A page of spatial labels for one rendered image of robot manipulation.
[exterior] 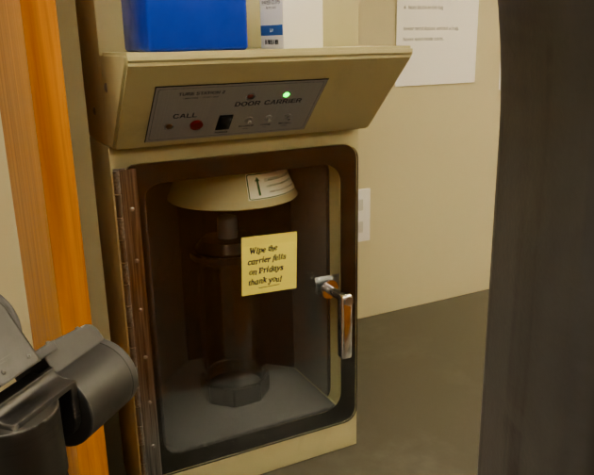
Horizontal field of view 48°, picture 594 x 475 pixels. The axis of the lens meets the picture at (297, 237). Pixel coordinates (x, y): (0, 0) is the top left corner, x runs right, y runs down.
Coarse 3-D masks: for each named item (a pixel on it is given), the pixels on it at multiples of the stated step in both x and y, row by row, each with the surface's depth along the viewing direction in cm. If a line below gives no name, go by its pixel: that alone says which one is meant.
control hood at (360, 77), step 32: (128, 64) 61; (160, 64) 63; (192, 64) 64; (224, 64) 66; (256, 64) 67; (288, 64) 69; (320, 64) 71; (352, 64) 72; (384, 64) 74; (128, 96) 65; (320, 96) 76; (352, 96) 78; (384, 96) 80; (128, 128) 69; (320, 128) 81; (352, 128) 84
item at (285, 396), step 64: (192, 192) 78; (256, 192) 82; (320, 192) 85; (192, 256) 80; (320, 256) 88; (192, 320) 82; (256, 320) 86; (320, 320) 90; (192, 384) 84; (256, 384) 88; (320, 384) 93; (192, 448) 86; (256, 448) 91
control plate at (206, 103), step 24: (168, 96) 67; (192, 96) 68; (216, 96) 69; (240, 96) 71; (264, 96) 72; (312, 96) 75; (168, 120) 70; (192, 120) 71; (216, 120) 73; (240, 120) 74; (264, 120) 76
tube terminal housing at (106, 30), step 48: (96, 0) 69; (336, 0) 81; (96, 48) 71; (96, 96) 75; (96, 144) 79; (192, 144) 78; (240, 144) 80; (288, 144) 83; (336, 144) 86; (96, 192) 84; (336, 432) 98
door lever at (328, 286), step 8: (328, 280) 89; (328, 288) 89; (336, 288) 88; (328, 296) 90; (336, 296) 87; (344, 296) 85; (352, 296) 86; (344, 304) 85; (352, 304) 86; (344, 312) 86; (352, 312) 86; (344, 320) 86; (352, 320) 87; (344, 328) 86; (352, 328) 87; (344, 336) 87; (344, 344) 87; (344, 352) 87
